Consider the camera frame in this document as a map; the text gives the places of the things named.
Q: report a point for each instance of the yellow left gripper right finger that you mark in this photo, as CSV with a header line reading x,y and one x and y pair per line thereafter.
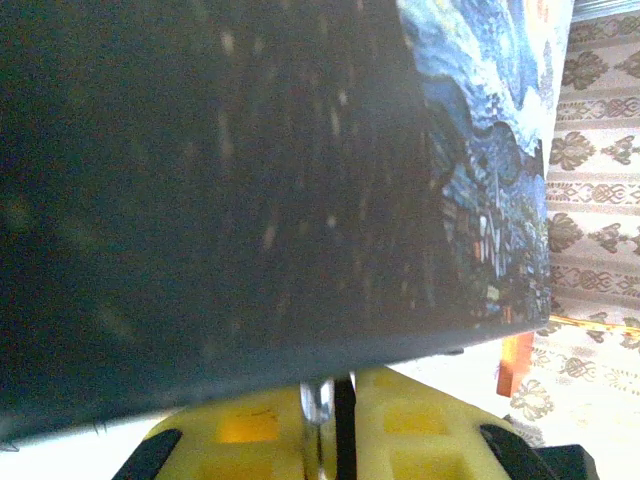
x,y
425,430

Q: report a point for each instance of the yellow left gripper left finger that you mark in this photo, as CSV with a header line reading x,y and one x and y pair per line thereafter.
x,y
240,440

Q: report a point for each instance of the starry night print box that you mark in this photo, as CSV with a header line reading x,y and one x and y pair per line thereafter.
x,y
225,200

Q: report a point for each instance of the aluminium table side rail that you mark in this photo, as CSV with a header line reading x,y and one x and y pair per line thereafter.
x,y
607,7

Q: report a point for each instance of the orange-brown wooden block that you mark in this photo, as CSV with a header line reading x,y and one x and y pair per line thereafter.
x,y
515,365

